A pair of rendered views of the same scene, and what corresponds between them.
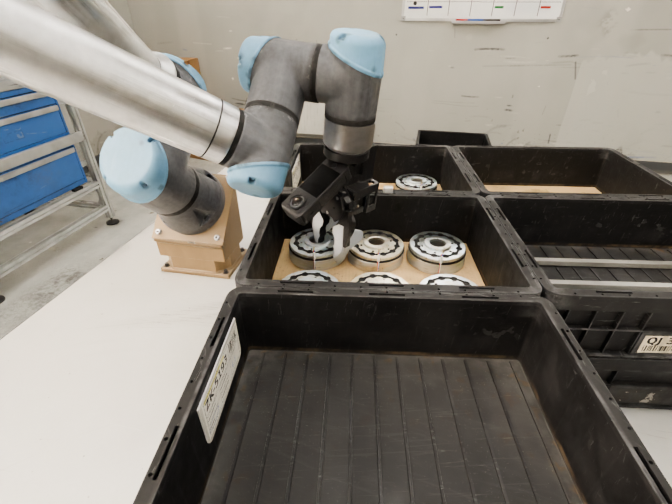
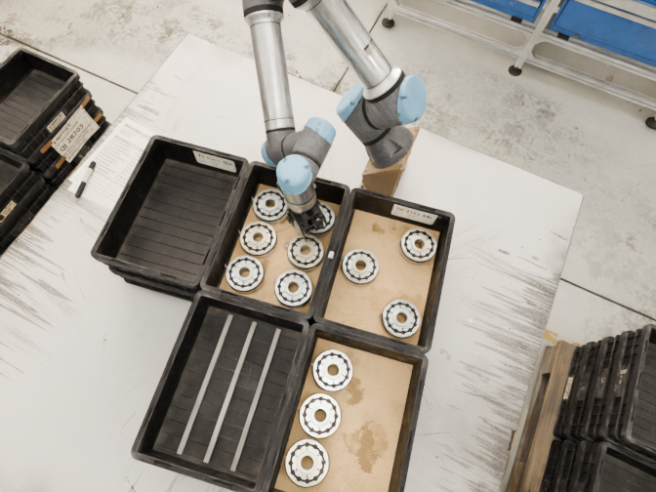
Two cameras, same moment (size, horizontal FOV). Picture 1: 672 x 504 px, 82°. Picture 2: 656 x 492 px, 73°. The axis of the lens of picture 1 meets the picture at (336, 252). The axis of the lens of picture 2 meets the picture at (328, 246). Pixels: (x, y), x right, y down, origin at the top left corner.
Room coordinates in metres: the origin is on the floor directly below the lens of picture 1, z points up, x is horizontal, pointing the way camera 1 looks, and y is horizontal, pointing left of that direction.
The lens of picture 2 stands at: (0.72, -0.51, 2.01)
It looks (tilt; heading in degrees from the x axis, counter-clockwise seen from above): 68 degrees down; 98
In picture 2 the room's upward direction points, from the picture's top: 6 degrees clockwise
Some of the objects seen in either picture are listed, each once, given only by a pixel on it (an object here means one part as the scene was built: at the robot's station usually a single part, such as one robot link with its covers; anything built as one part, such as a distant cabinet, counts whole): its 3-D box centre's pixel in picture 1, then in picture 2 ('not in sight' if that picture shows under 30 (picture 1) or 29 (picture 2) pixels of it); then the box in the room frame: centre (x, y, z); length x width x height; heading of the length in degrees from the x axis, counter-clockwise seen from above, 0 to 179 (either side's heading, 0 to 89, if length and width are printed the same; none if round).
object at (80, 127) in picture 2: not in sight; (75, 134); (-0.53, 0.39, 0.41); 0.31 x 0.02 x 0.16; 77
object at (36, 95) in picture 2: not in sight; (47, 129); (-0.69, 0.40, 0.37); 0.40 x 0.30 x 0.45; 77
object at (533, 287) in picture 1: (380, 237); (279, 235); (0.53, -0.07, 0.92); 0.40 x 0.30 x 0.02; 87
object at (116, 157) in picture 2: not in sight; (120, 162); (-0.10, 0.15, 0.70); 0.33 x 0.23 x 0.01; 77
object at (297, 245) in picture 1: (317, 242); (316, 217); (0.61, 0.04, 0.86); 0.10 x 0.10 x 0.01
